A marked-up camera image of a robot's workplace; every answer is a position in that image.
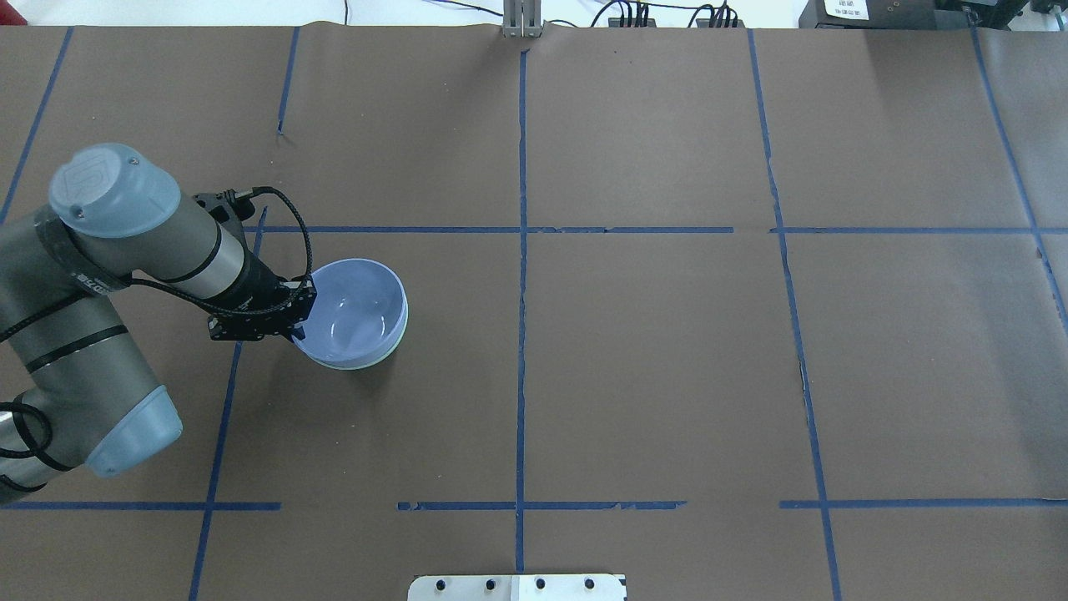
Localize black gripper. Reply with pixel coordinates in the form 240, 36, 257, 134
207, 250, 317, 343

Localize blue bowl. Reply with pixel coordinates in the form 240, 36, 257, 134
293, 258, 409, 371

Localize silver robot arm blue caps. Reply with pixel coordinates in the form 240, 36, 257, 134
1, 142, 316, 505

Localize black control box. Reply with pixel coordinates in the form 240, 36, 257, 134
798, 1, 971, 31

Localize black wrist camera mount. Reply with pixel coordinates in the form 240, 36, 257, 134
192, 188, 256, 225

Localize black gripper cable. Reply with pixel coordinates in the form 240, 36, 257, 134
0, 185, 315, 493

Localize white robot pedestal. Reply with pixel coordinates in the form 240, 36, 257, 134
407, 573, 628, 600

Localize aluminium frame post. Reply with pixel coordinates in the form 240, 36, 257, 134
502, 0, 545, 38

